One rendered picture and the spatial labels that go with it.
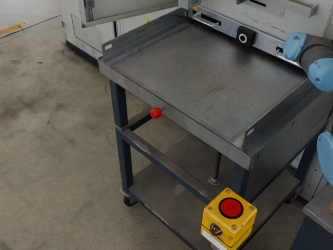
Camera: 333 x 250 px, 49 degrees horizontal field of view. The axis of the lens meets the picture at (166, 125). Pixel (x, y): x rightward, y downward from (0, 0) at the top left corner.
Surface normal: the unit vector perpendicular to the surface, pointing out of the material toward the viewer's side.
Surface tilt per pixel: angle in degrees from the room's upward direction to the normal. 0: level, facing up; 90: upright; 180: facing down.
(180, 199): 0
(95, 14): 90
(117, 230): 0
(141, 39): 90
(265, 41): 90
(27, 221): 0
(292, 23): 90
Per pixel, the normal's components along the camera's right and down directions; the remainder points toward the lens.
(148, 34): 0.71, 0.48
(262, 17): -0.70, 0.48
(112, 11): 0.47, 0.61
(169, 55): 0.00, -0.73
